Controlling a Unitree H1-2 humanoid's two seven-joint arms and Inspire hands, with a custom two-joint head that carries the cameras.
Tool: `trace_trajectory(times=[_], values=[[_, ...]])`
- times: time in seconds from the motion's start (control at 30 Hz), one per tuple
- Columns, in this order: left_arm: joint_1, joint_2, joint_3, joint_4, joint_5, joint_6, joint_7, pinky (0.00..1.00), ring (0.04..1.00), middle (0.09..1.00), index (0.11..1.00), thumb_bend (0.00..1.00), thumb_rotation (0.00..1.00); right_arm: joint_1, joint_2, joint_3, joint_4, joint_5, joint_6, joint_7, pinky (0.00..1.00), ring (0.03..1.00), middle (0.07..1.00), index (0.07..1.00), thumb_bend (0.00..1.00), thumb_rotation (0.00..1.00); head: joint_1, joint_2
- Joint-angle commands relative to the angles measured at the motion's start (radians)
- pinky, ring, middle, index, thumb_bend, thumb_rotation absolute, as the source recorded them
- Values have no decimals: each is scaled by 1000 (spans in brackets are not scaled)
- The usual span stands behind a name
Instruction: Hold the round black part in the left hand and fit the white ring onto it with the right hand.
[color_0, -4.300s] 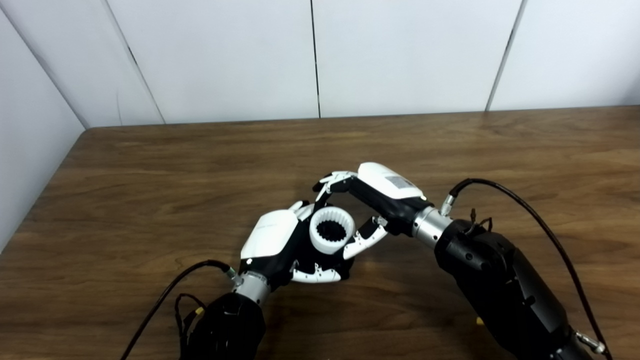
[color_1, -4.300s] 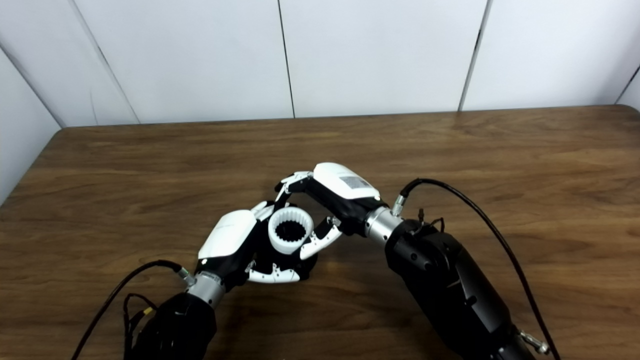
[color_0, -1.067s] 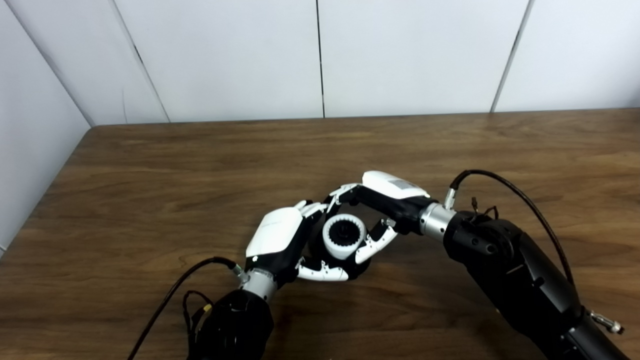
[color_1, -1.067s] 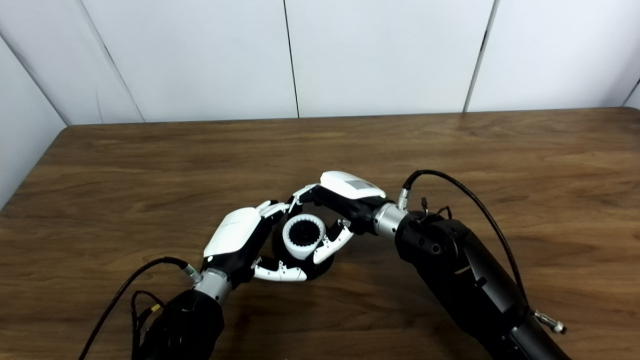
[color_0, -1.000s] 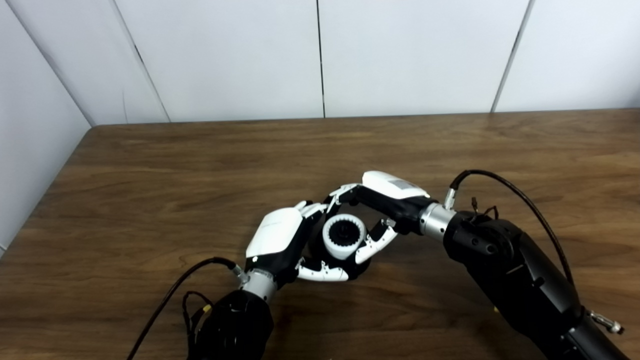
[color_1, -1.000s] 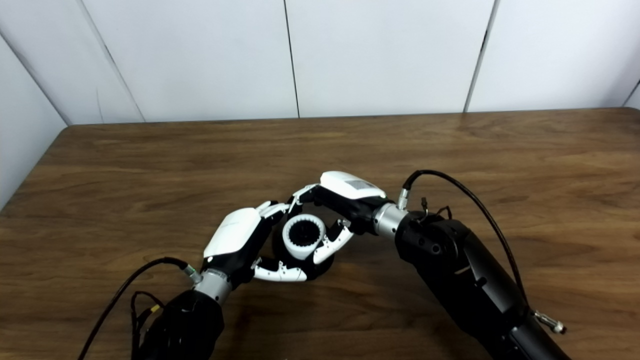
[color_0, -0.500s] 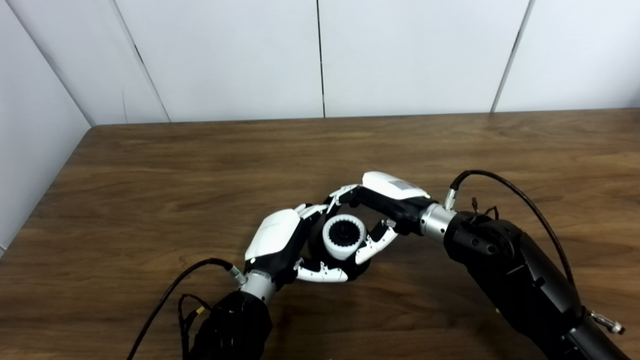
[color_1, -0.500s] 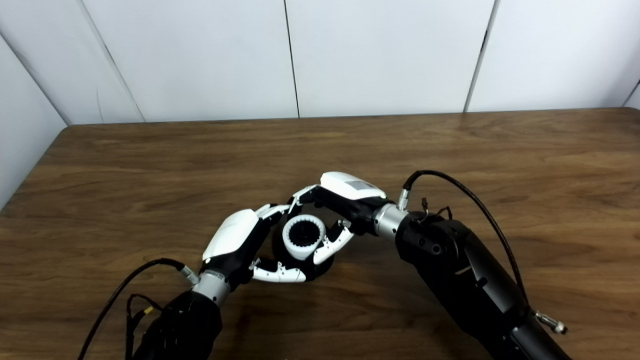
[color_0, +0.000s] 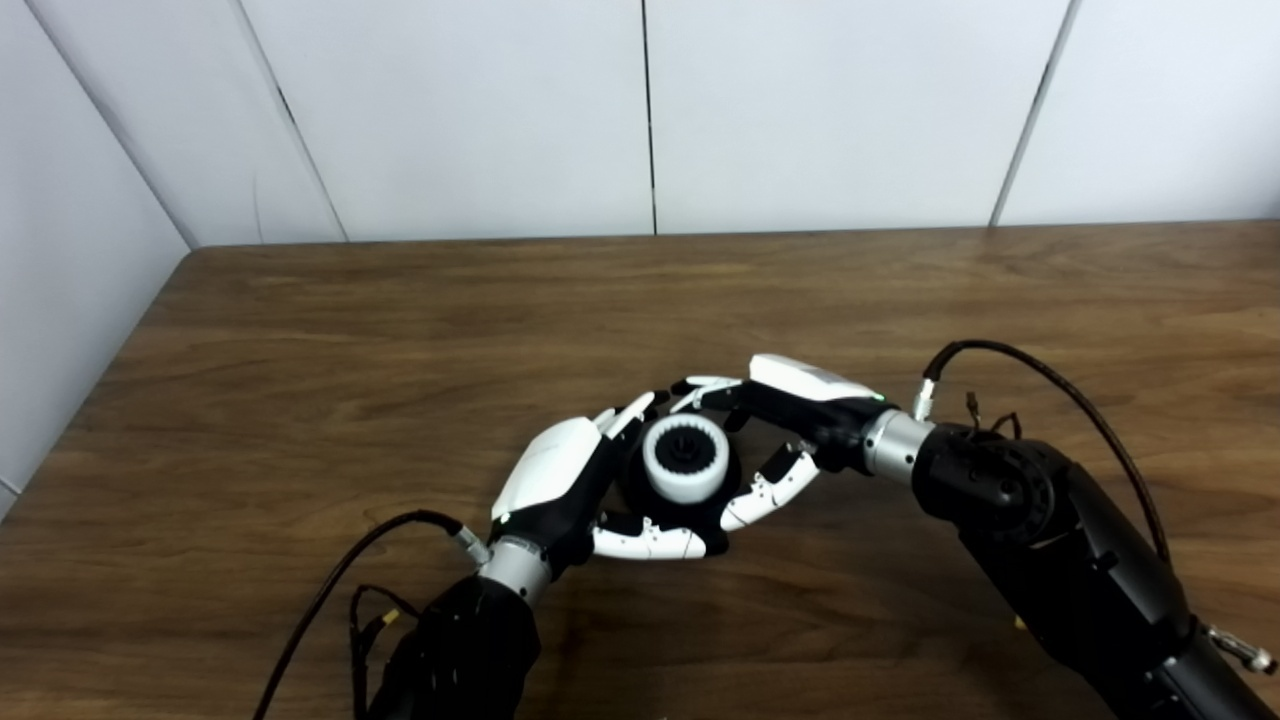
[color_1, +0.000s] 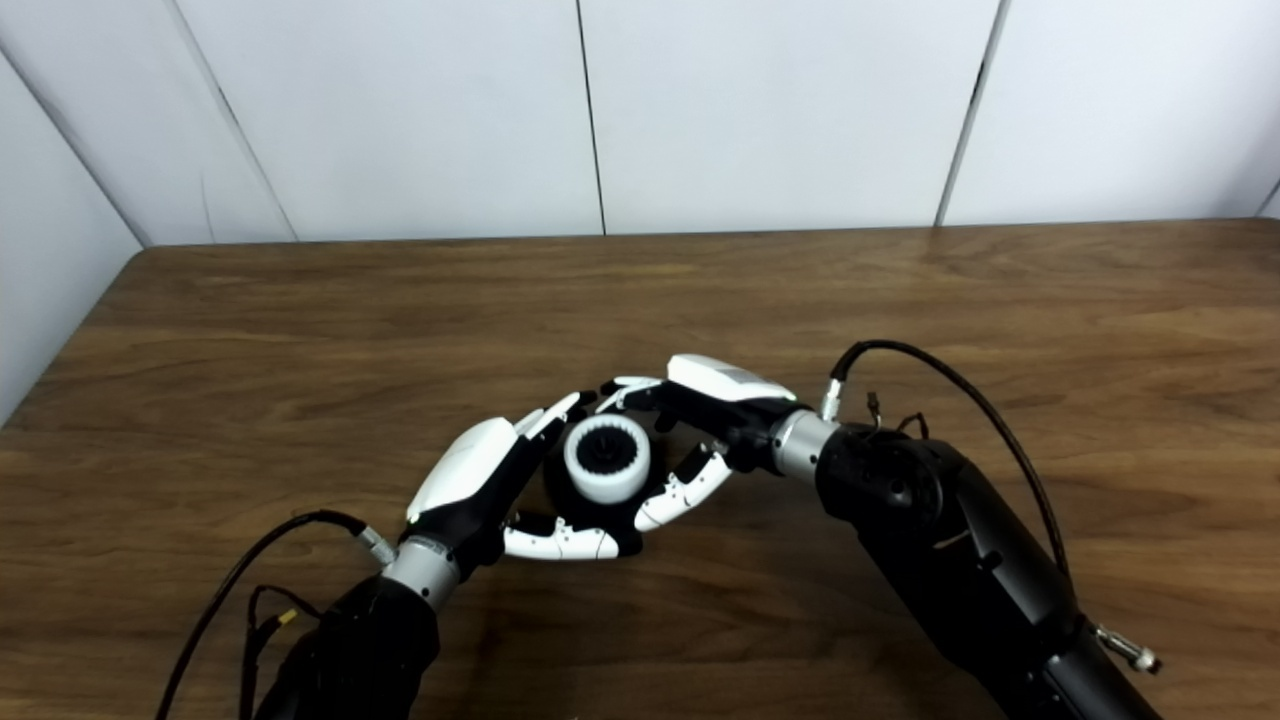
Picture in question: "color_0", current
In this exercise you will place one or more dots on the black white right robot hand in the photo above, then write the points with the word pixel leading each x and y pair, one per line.
pixel 810 400

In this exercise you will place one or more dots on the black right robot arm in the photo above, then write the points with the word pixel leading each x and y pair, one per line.
pixel 1060 550

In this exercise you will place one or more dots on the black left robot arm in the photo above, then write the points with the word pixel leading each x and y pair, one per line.
pixel 460 660

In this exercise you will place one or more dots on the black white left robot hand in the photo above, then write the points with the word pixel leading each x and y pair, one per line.
pixel 550 470

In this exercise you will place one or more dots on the round black plastic part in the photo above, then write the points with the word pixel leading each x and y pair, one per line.
pixel 690 515

